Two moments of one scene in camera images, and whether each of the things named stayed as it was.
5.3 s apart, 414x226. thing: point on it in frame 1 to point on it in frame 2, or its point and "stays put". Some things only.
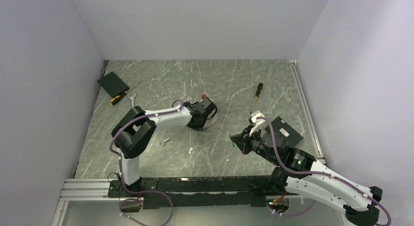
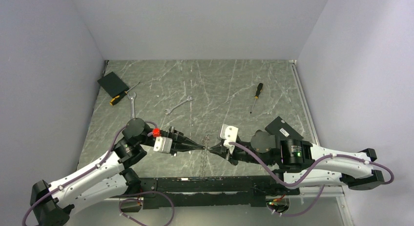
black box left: (113, 84) stays put
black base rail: (197, 191) stays put
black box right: (284, 133) stays put
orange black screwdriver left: (116, 98) stays put
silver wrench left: (132, 99) stays put
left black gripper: (200, 127) to (178, 138)
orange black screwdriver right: (260, 86) stays put
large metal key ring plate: (212, 119) to (205, 170)
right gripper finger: (240, 143) to (219, 150)
